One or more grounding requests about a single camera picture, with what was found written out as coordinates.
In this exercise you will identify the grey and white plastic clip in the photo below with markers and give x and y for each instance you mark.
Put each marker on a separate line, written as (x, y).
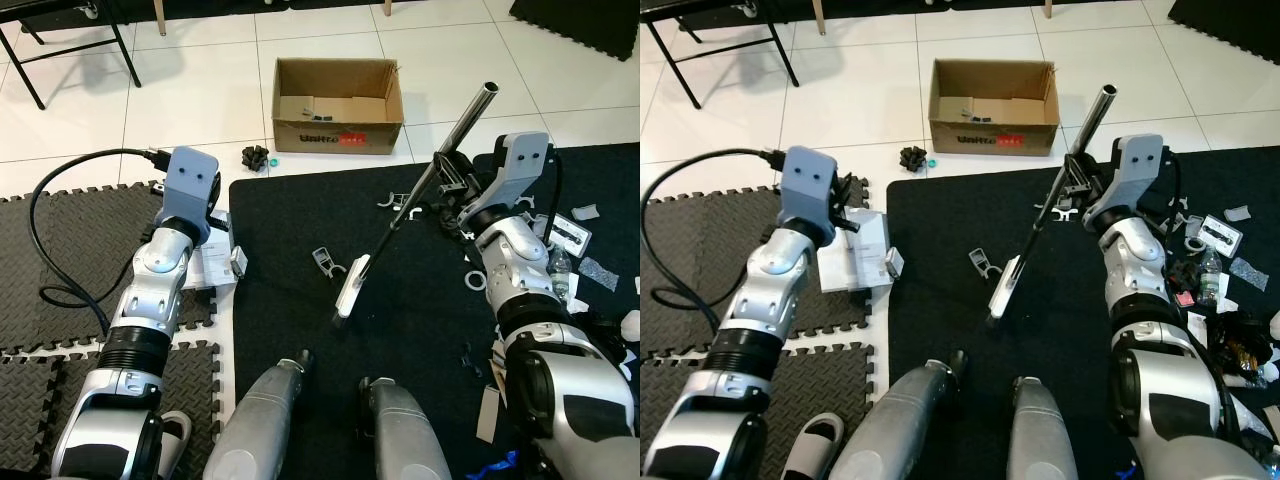
(984, 262)
(328, 262)

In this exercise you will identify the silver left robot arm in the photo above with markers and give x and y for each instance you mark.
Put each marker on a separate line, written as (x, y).
(775, 290)
(150, 290)

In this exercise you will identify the black foam tile stack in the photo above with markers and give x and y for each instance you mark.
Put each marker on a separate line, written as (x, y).
(580, 25)
(1230, 25)

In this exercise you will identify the white slipper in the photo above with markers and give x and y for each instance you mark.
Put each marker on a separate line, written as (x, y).
(815, 440)
(178, 430)

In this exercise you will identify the dark grey foam puzzle mat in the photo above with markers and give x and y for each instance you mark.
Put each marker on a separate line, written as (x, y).
(700, 230)
(70, 240)

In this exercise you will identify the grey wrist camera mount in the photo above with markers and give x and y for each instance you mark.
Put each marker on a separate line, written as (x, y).
(808, 185)
(1135, 165)
(190, 185)
(520, 165)

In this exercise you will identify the white card black part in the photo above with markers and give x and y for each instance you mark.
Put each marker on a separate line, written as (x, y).
(1220, 235)
(568, 235)

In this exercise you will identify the brown cardboard box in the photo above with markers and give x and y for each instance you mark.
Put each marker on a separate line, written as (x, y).
(300, 140)
(955, 140)

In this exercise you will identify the grey robot left leg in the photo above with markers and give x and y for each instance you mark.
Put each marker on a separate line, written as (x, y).
(255, 430)
(890, 430)

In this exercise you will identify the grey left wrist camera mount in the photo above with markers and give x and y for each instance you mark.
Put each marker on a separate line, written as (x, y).
(190, 185)
(808, 185)

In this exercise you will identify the black rug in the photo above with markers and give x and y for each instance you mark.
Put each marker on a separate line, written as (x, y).
(290, 220)
(940, 220)

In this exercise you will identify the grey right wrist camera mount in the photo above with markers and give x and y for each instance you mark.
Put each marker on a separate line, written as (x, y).
(1135, 165)
(520, 165)

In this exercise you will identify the grey robot leg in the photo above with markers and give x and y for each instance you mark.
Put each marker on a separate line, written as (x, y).
(1040, 440)
(255, 430)
(890, 430)
(400, 440)

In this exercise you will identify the black spiky plastic lump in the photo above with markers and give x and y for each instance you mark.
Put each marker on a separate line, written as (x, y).
(913, 160)
(256, 158)

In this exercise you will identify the grey robot right leg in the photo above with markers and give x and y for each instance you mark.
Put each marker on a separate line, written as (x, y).
(1040, 440)
(400, 440)

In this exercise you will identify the black folding chair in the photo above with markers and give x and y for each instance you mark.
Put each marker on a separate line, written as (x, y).
(40, 10)
(690, 8)

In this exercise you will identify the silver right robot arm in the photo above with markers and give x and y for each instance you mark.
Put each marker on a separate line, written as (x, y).
(570, 400)
(1170, 400)

